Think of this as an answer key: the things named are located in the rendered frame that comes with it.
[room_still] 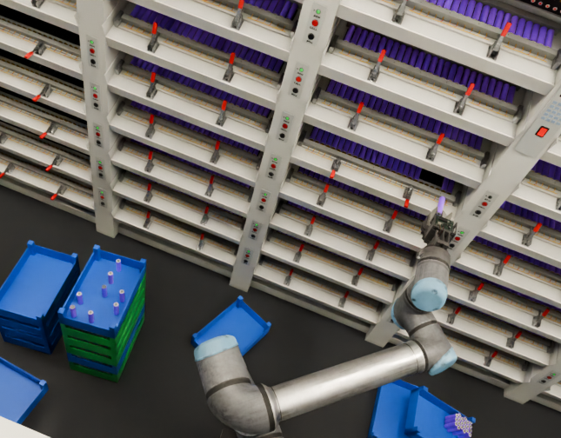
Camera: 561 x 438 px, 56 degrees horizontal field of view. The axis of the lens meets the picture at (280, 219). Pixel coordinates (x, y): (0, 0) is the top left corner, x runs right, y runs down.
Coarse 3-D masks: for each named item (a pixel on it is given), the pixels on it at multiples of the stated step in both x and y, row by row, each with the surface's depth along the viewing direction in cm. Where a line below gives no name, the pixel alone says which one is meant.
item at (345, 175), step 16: (304, 128) 190; (304, 160) 185; (320, 160) 185; (336, 176) 186; (352, 176) 184; (368, 176) 185; (368, 192) 187; (384, 192) 183; (400, 192) 184; (416, 192) 185; (464, 192) 182; (416, 208) 184; (432, 208) 183; (448, 208) 184
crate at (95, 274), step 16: (96, 256) 201; (112, 256) 202; (96, 272) 200; (128, 272) 203; (144, 272) 203; (80, 288) 195; (96, 288) 196; (112, 288) 197; (128, 288) 199; (64, 304) 184; (96, 304) 192; (112, 304) 193; (128, 304) 191; (64, 320) 183; (80, 320) 187; (96, 320) 188; (112, 320) 189; (112, 336) 185
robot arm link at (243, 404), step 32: (384, 352) 140; (416, 352) 140; (448, 352) 141; (288, 384) 132; (320, 384) 132; (352, 384) 134; (384, 384) 139; (224, 416) 126; (256, 416) 125; (288, 416) 129
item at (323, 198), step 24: (288, 168) 198; (288, 192) 200; (312, 192) 201; (336, 192) 200; (360, 192) 201; (336, 216) 200; (360, 216) 199; (384, 216) 200; (408, 216) 198; (408, 240) 197
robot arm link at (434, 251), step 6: (432, 246) 149; (420, 252) 151; (426, 252) 148; (432, 252) 147; (438, 252) 147; (444, 252) 148; (420, 258) 149; (444, 258) 146; (450, 258) 149; (450, 264) 148
